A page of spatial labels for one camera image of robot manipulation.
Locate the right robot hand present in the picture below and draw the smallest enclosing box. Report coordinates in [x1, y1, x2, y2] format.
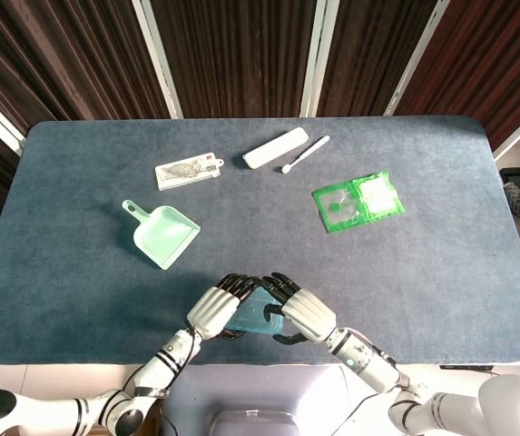
[261, 272, 338, 345]

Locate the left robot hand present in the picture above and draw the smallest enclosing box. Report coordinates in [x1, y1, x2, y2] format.
[185, 272, 260, 341]

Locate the grey robot torso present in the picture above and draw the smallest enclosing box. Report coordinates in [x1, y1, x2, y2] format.
[159, 364, 397, 436]

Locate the mint green dustpan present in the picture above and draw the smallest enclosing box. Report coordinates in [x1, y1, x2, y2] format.
[122, 199, 202, 272]

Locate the blue grey table cover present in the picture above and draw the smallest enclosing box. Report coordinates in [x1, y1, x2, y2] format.
[0, 114, 520, 367]

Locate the green plastic pouch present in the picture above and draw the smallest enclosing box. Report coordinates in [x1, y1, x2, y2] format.
[311, 170, 407, 234]

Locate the white card pack with drawing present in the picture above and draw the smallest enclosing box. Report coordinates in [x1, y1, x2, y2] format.
[154, 153, 225, 192]

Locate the black table control strip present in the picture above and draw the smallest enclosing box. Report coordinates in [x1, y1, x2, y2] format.
[438, 362, 493, 371]

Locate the white toothbrush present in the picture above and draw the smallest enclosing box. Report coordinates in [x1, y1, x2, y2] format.
[280, 134, 331, 174]

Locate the white oblong case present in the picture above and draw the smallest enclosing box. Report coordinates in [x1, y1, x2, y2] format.
[241, 126, 309, 171]

